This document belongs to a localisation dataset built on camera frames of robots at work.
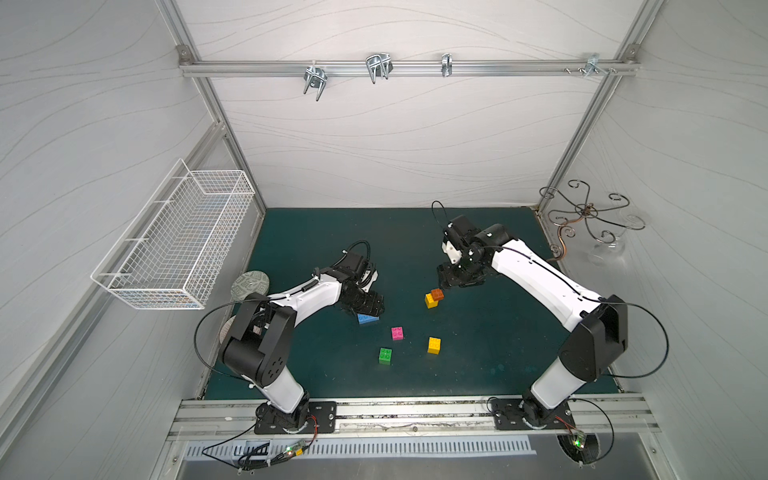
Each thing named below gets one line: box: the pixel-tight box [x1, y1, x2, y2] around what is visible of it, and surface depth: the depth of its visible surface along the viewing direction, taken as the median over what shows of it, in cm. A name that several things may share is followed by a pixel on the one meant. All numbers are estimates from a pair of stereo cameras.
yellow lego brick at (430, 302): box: [425, 293, 439, 309], surface depth 94 cm
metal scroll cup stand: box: [539, 180, 646, 259], surface depth 78 cm
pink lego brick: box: [391, 326, 403, 341], surface depth 88 cm
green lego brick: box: [379, 348, 392, 365], surface depth 82 cm
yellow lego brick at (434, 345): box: [428, 337, 441, 355], surface depth 84 cm
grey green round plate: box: [230, 270, 270, 303], surface depth 97 cm
